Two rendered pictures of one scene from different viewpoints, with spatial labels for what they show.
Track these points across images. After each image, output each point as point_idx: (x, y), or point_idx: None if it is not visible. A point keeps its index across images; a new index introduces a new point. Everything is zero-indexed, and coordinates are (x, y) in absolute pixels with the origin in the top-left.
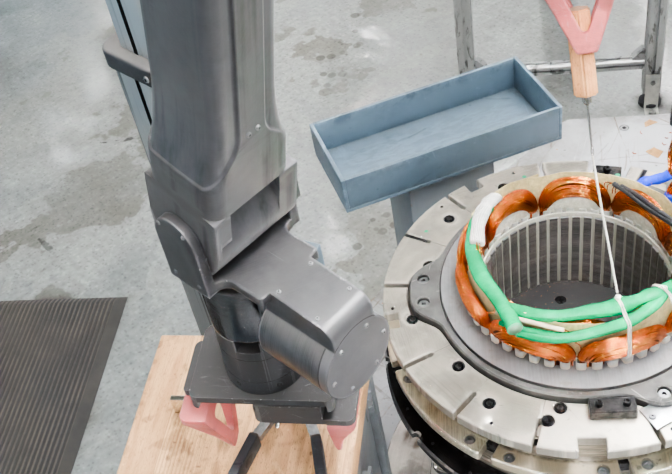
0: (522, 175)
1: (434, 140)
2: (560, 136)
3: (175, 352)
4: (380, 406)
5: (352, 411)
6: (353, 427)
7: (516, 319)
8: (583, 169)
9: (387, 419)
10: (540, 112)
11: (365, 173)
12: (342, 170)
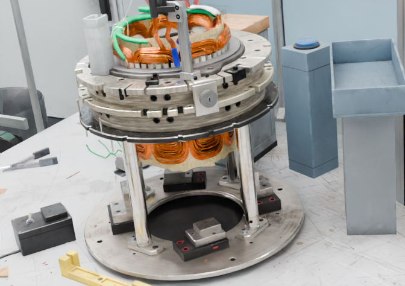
0: (260, 54)
1: (370, 85)
2: (333, 115)
3: (255, 17)
4: (299, 184)
5: None
6: None
7: (141, 6)
8: (244, 65)
9: (288, 185)
10: (332, 84)
11: (329, 46)
12: (367, 64)
